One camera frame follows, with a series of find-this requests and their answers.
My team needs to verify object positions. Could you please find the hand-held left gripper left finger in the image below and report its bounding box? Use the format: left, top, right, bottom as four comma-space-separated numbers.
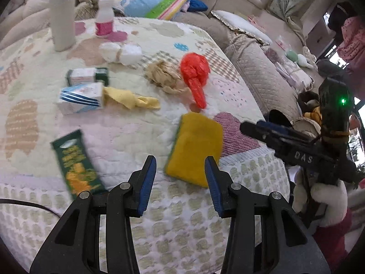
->
30, 155, 158, 274

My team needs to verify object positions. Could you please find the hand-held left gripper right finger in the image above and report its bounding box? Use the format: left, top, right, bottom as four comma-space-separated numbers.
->
204, 156, 331, 274

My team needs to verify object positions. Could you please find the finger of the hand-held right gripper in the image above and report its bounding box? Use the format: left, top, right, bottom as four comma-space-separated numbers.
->
256, 120, 314, 142
240, 121, 288, 149

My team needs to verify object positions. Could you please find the yellow sponge with green scourer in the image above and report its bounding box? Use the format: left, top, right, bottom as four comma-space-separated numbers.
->
165, 112, 224, 188

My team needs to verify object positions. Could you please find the green snack wrapper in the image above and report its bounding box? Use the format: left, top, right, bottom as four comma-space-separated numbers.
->
50, 129, 107, 200

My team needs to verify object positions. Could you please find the red plastic bag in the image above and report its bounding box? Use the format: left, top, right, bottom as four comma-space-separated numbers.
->
180, 52, 211, 109

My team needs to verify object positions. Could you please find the yellow cloth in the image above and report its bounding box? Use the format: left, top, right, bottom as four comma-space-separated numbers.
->
103, 87, 161, 110

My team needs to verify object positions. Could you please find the beige paper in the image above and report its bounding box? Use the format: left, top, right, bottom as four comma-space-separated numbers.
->
145, 60, 186, 94

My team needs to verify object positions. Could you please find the white box with blue stripes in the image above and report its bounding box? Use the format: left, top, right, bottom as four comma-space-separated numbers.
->
56, 82, 105, 115

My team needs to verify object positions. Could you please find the small green box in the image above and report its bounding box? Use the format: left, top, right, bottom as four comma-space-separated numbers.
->
66, 67, 110, 87

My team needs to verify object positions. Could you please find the white bag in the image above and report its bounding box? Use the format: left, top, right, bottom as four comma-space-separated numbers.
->
99, 42, 143, 66

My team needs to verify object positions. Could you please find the yellow and brown clothes pile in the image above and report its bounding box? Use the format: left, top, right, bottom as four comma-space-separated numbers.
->
297, 91, 323, 137

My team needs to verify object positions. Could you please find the quilted beige sofa cover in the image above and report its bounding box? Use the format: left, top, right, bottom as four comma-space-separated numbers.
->
225, 37, 300, 117

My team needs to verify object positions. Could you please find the white rabbit plush toy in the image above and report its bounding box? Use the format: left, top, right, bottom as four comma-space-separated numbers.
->
297, 54, 314, 69

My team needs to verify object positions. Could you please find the dark puffer jacket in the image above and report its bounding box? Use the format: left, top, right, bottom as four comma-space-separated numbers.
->
316, 59, 348, 77

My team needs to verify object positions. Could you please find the white pillow with silver ruffle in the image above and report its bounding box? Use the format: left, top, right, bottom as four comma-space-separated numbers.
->
211, 10, 273, 45

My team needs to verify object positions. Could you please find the pink dotted garment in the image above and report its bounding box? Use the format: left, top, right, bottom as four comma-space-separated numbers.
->
338, 16, 365, 75

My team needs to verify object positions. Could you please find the black garment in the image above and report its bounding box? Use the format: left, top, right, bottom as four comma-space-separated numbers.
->
328, 2, 357, 32

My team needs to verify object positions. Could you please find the colourful striped pillow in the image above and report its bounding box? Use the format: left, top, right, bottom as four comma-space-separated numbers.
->
112, 0, 192, 20

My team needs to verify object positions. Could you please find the white pill bottle pink label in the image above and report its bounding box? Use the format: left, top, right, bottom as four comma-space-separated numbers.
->
95, 0, 115, 37

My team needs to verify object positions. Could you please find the white thermos bottle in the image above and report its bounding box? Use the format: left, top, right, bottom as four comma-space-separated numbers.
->
49, 0, 77, 52

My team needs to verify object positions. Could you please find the white ruffled pillow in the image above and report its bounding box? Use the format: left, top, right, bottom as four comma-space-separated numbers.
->
23, 0, 51, 18

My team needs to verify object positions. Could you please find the black cable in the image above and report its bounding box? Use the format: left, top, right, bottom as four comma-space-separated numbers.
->
0, 198, 62, 216

